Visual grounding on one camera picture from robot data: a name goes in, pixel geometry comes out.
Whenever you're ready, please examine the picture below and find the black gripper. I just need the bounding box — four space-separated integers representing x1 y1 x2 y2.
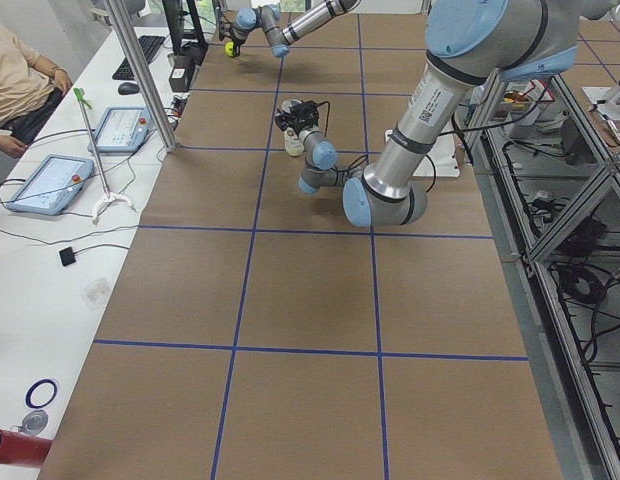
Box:
274 111 315 131
220 21 239 43

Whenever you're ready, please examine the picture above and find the yellow tennis ball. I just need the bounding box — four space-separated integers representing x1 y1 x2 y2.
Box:
224 42 240 58

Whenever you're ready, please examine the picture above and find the clear plastic ball tube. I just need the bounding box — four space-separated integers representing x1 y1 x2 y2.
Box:
281 99 304 157

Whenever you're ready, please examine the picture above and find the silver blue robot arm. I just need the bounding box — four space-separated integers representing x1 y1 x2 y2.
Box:
216 0 359 58
275 1 617 228

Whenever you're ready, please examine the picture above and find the black computer monitor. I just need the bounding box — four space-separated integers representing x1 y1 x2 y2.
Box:
162 0 208 66

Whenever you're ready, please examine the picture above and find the black box with label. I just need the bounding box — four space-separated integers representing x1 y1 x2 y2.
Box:
169 55 195 93

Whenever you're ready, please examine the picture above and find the black keyboard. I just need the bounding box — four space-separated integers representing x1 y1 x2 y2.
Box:
111 34 167 82

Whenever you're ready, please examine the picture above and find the black computer mouse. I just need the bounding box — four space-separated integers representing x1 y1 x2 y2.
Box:
117 82 140 96

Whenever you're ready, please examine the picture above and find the far teach pendant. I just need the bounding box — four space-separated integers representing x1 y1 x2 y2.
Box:
94 106 153 155

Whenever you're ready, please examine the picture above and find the teach pendant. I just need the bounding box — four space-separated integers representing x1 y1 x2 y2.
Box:
94 106 153 155
5 154 94 216

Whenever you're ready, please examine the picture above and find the seated person beige shirt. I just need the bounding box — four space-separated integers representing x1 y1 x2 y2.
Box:
0 24 73 158

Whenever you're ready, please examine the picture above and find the near teach pendant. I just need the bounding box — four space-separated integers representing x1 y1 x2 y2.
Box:
5 154 94 216

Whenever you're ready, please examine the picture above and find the clear plastic bag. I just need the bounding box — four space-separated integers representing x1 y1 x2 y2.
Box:
82 278 112 311

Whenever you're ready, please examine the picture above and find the small black square device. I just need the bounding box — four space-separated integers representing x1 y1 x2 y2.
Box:
59 246 78 267

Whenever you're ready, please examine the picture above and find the silver round disc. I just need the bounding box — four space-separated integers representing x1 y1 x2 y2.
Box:
19 409 49 436

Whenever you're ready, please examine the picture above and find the red cylinder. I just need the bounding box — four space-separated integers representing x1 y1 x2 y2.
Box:
0 429 53 468

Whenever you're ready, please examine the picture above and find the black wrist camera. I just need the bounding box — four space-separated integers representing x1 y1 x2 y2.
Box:
291 100 320 126

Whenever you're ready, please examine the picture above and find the black camera cable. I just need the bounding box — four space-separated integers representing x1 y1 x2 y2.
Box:
309 99 441 193

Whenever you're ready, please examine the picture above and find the aluminium frame post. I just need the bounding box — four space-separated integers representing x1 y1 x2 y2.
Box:
104 0 177 153

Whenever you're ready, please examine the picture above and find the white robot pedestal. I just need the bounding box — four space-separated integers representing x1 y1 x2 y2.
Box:
413 136 460 178

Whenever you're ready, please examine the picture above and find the aluminium side frame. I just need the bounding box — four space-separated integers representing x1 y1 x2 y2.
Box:
458 39 620 479

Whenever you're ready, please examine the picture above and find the blue tape ring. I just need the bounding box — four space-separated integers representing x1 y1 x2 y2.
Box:
24 378 59 408

